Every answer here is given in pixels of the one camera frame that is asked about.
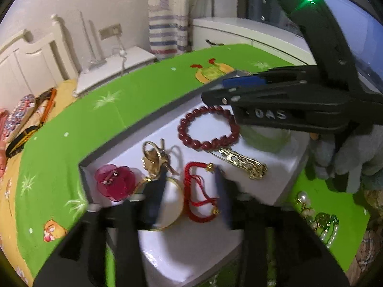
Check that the gold leaf pendant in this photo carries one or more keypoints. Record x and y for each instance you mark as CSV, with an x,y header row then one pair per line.
x,y
323,221

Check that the white charger with cable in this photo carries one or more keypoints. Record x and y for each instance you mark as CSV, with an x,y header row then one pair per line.
x,y
122,53

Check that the yellow daisy bedspread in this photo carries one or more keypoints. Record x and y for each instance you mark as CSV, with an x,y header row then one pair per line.
x,y
10,172

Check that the folded pink quilt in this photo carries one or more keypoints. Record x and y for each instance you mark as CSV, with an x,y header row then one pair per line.
x,y
3,117

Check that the red rose brooch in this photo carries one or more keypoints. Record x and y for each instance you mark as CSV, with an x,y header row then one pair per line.
x,y
115,182

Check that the patterned embroidered pillow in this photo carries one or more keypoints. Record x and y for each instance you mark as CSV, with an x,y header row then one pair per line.
x,y
18,117

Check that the wall power socket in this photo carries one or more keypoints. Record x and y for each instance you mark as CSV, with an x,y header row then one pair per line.
x,y
110,31

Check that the grey shallow box tray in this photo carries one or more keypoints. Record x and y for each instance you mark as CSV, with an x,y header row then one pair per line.
x,y
191,167

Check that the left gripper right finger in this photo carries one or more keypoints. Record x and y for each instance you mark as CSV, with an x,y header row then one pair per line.
x,y
278,247

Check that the green cartoon print cloth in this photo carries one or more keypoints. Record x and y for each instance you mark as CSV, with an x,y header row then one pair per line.
x,y
49,185

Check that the white nightstand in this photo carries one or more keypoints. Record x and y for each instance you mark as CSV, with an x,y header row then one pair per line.
x,y
137,58

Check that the grey gloved right hand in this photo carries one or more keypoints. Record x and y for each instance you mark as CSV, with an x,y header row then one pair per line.
x,y
362,150

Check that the white window bench cabinet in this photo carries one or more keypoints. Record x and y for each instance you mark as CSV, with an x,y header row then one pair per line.
x,y
217,31

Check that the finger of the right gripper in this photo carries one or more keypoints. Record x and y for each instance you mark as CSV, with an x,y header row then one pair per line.
x,y
289,99
238,78

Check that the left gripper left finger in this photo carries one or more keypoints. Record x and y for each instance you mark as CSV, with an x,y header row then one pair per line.
x,y
80,258

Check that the white bed headboard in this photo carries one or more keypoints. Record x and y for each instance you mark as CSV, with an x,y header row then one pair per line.
x,y
32,68

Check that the gold ring scarf clip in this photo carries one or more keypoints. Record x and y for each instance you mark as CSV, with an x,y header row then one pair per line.
x,y
155,157

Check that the white desk lamp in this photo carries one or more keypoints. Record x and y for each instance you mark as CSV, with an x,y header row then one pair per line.
x,y
93,62

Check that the gold bangle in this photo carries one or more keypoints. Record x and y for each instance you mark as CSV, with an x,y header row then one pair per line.
x,y
172,203

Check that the striped ship print curtain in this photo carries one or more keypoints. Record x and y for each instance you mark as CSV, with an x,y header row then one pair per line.
x,y
169,26

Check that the pale green jade bangle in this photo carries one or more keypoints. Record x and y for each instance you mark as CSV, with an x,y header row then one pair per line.
x,y
265,139

